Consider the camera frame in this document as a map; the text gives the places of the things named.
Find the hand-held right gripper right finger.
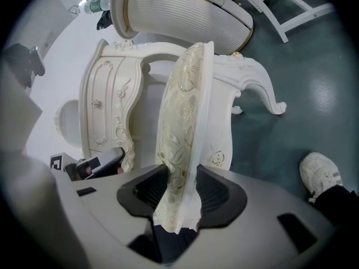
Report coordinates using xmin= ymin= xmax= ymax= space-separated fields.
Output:
xmin=173 ymin=164 xmax=340 ymax=269

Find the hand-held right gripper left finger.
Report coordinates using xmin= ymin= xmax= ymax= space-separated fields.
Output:
xmin=71 ymin=164 xmax=170 ymax=265

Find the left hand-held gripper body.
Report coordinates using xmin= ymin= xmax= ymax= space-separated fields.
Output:
xmin=50 ymin=152 xmax=102 ymax=181

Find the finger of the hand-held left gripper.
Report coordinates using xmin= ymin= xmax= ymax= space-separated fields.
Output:
xmin=94 ymin=147 xmax=126 ymax=178

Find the white dressing table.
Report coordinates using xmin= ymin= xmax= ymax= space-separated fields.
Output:
xmin=78 ymin=39 xmax=197 ymax=175

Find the white upholstered stool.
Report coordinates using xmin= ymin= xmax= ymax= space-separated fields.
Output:
xmin=154 ymin=40 xmax=287 ymax=234

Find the white framed oval mirror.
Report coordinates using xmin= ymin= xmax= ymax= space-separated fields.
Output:
xmin=53 ymin=98 xmax=84 ymax=150

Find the person's right white sneaker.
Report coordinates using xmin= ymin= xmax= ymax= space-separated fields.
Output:
xmin=298 ymin=152 xmax=344 ymax=205

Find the person's black clothing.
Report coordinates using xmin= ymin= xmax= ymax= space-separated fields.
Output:
xmin=313 ymin=183 xmax=359 ymax=231

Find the black handbag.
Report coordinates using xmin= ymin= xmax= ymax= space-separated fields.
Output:
xmin=96 ymin=10 xmax=113 ymax=31

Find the green label water bottle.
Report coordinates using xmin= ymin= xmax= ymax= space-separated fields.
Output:
xmin=79 ymin=0 xmax=113 ymax=16

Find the white ribbed round cabinet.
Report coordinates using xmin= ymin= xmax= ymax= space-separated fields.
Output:
xmin=111 ymin=0 xmax=255 ymax=54

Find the white open shelf unit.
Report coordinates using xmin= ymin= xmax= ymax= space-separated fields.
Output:
xmin=224 ymin=0 xmax=337 ymax=44

